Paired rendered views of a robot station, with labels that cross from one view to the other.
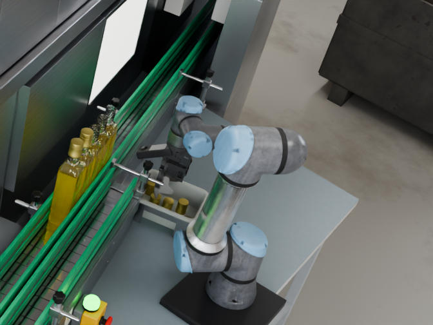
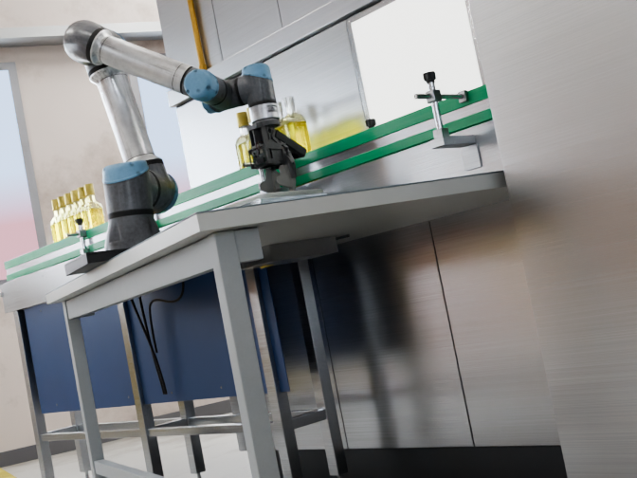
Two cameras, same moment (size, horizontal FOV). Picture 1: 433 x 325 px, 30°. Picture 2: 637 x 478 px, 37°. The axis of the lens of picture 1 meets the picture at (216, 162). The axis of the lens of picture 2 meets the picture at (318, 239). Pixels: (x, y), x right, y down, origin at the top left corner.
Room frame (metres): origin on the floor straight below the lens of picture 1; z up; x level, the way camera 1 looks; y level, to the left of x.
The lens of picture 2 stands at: (3.72, -1.62, 0.55)
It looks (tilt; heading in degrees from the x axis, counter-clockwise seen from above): 4 degrees up; 133
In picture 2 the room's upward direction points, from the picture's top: 11 degrees counter-clockwise
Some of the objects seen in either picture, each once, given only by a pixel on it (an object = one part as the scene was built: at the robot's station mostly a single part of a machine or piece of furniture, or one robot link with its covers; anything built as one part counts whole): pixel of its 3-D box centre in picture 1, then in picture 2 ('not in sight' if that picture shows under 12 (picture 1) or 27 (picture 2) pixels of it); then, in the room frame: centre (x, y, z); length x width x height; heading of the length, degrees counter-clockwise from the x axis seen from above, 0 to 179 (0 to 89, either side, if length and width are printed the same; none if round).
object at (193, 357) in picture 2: not in sight; (154, 338); (1.04, 0.37, 0.54); 1.59 x 0.18 x 0.43; 174
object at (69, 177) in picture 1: (66, 191); (251, 169); (1.68, 0.36, 0.99); 0.06 x 0.06 x 0.21; 84
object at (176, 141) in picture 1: (180, 136); (264, 115); (2.01, 0.13, 1.06); 0.08 x 0.08 x 0.05
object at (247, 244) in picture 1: (242, 249); (128, 186); (1.75, -0.15, 0.94); 0.13 x 0.12 x 0.14; 117
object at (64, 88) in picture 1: (88, 66); (355, 80); (2.07, 0.46, 1.15); 0.90 x 0.03 x 0.34; 174
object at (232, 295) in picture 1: (234, 278); (133, 231); (1.75, -0.16, 0.82); 0.15 x 0.15 x 0.10
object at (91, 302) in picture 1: (91, 302); not in sight; (1.47, 0.19, 0.84); 0.04 x 0.04 x 0.03
